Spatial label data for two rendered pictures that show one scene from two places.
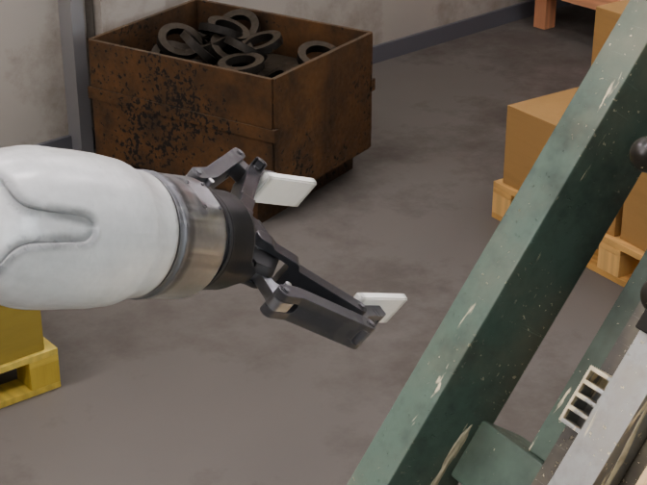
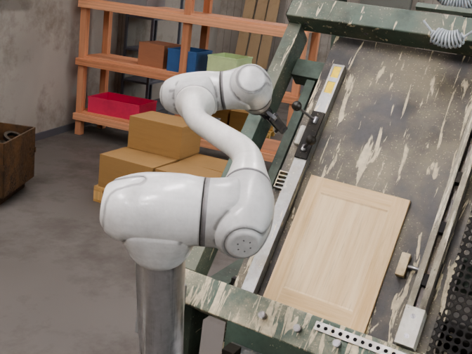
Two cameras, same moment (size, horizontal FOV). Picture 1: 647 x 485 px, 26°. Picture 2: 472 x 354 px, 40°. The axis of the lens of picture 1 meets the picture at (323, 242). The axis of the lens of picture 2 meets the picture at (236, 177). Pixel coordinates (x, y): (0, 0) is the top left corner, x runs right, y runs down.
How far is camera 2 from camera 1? 1.22 m
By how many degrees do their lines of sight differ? 30
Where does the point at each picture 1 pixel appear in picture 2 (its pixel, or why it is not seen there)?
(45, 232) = (267, 81)
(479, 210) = (87, 198)
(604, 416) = (289, 181)
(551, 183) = (254, 122)
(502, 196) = (97, 191)
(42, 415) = not seen: outside the picture
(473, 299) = not seen: hidden behind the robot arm
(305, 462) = (62, 288)
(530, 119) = (111, 159)
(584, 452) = (286, 192)
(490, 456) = not seen: hidden behind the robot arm
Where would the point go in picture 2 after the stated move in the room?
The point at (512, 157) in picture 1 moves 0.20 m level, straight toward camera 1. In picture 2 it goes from (102, 175) to (106, 182)
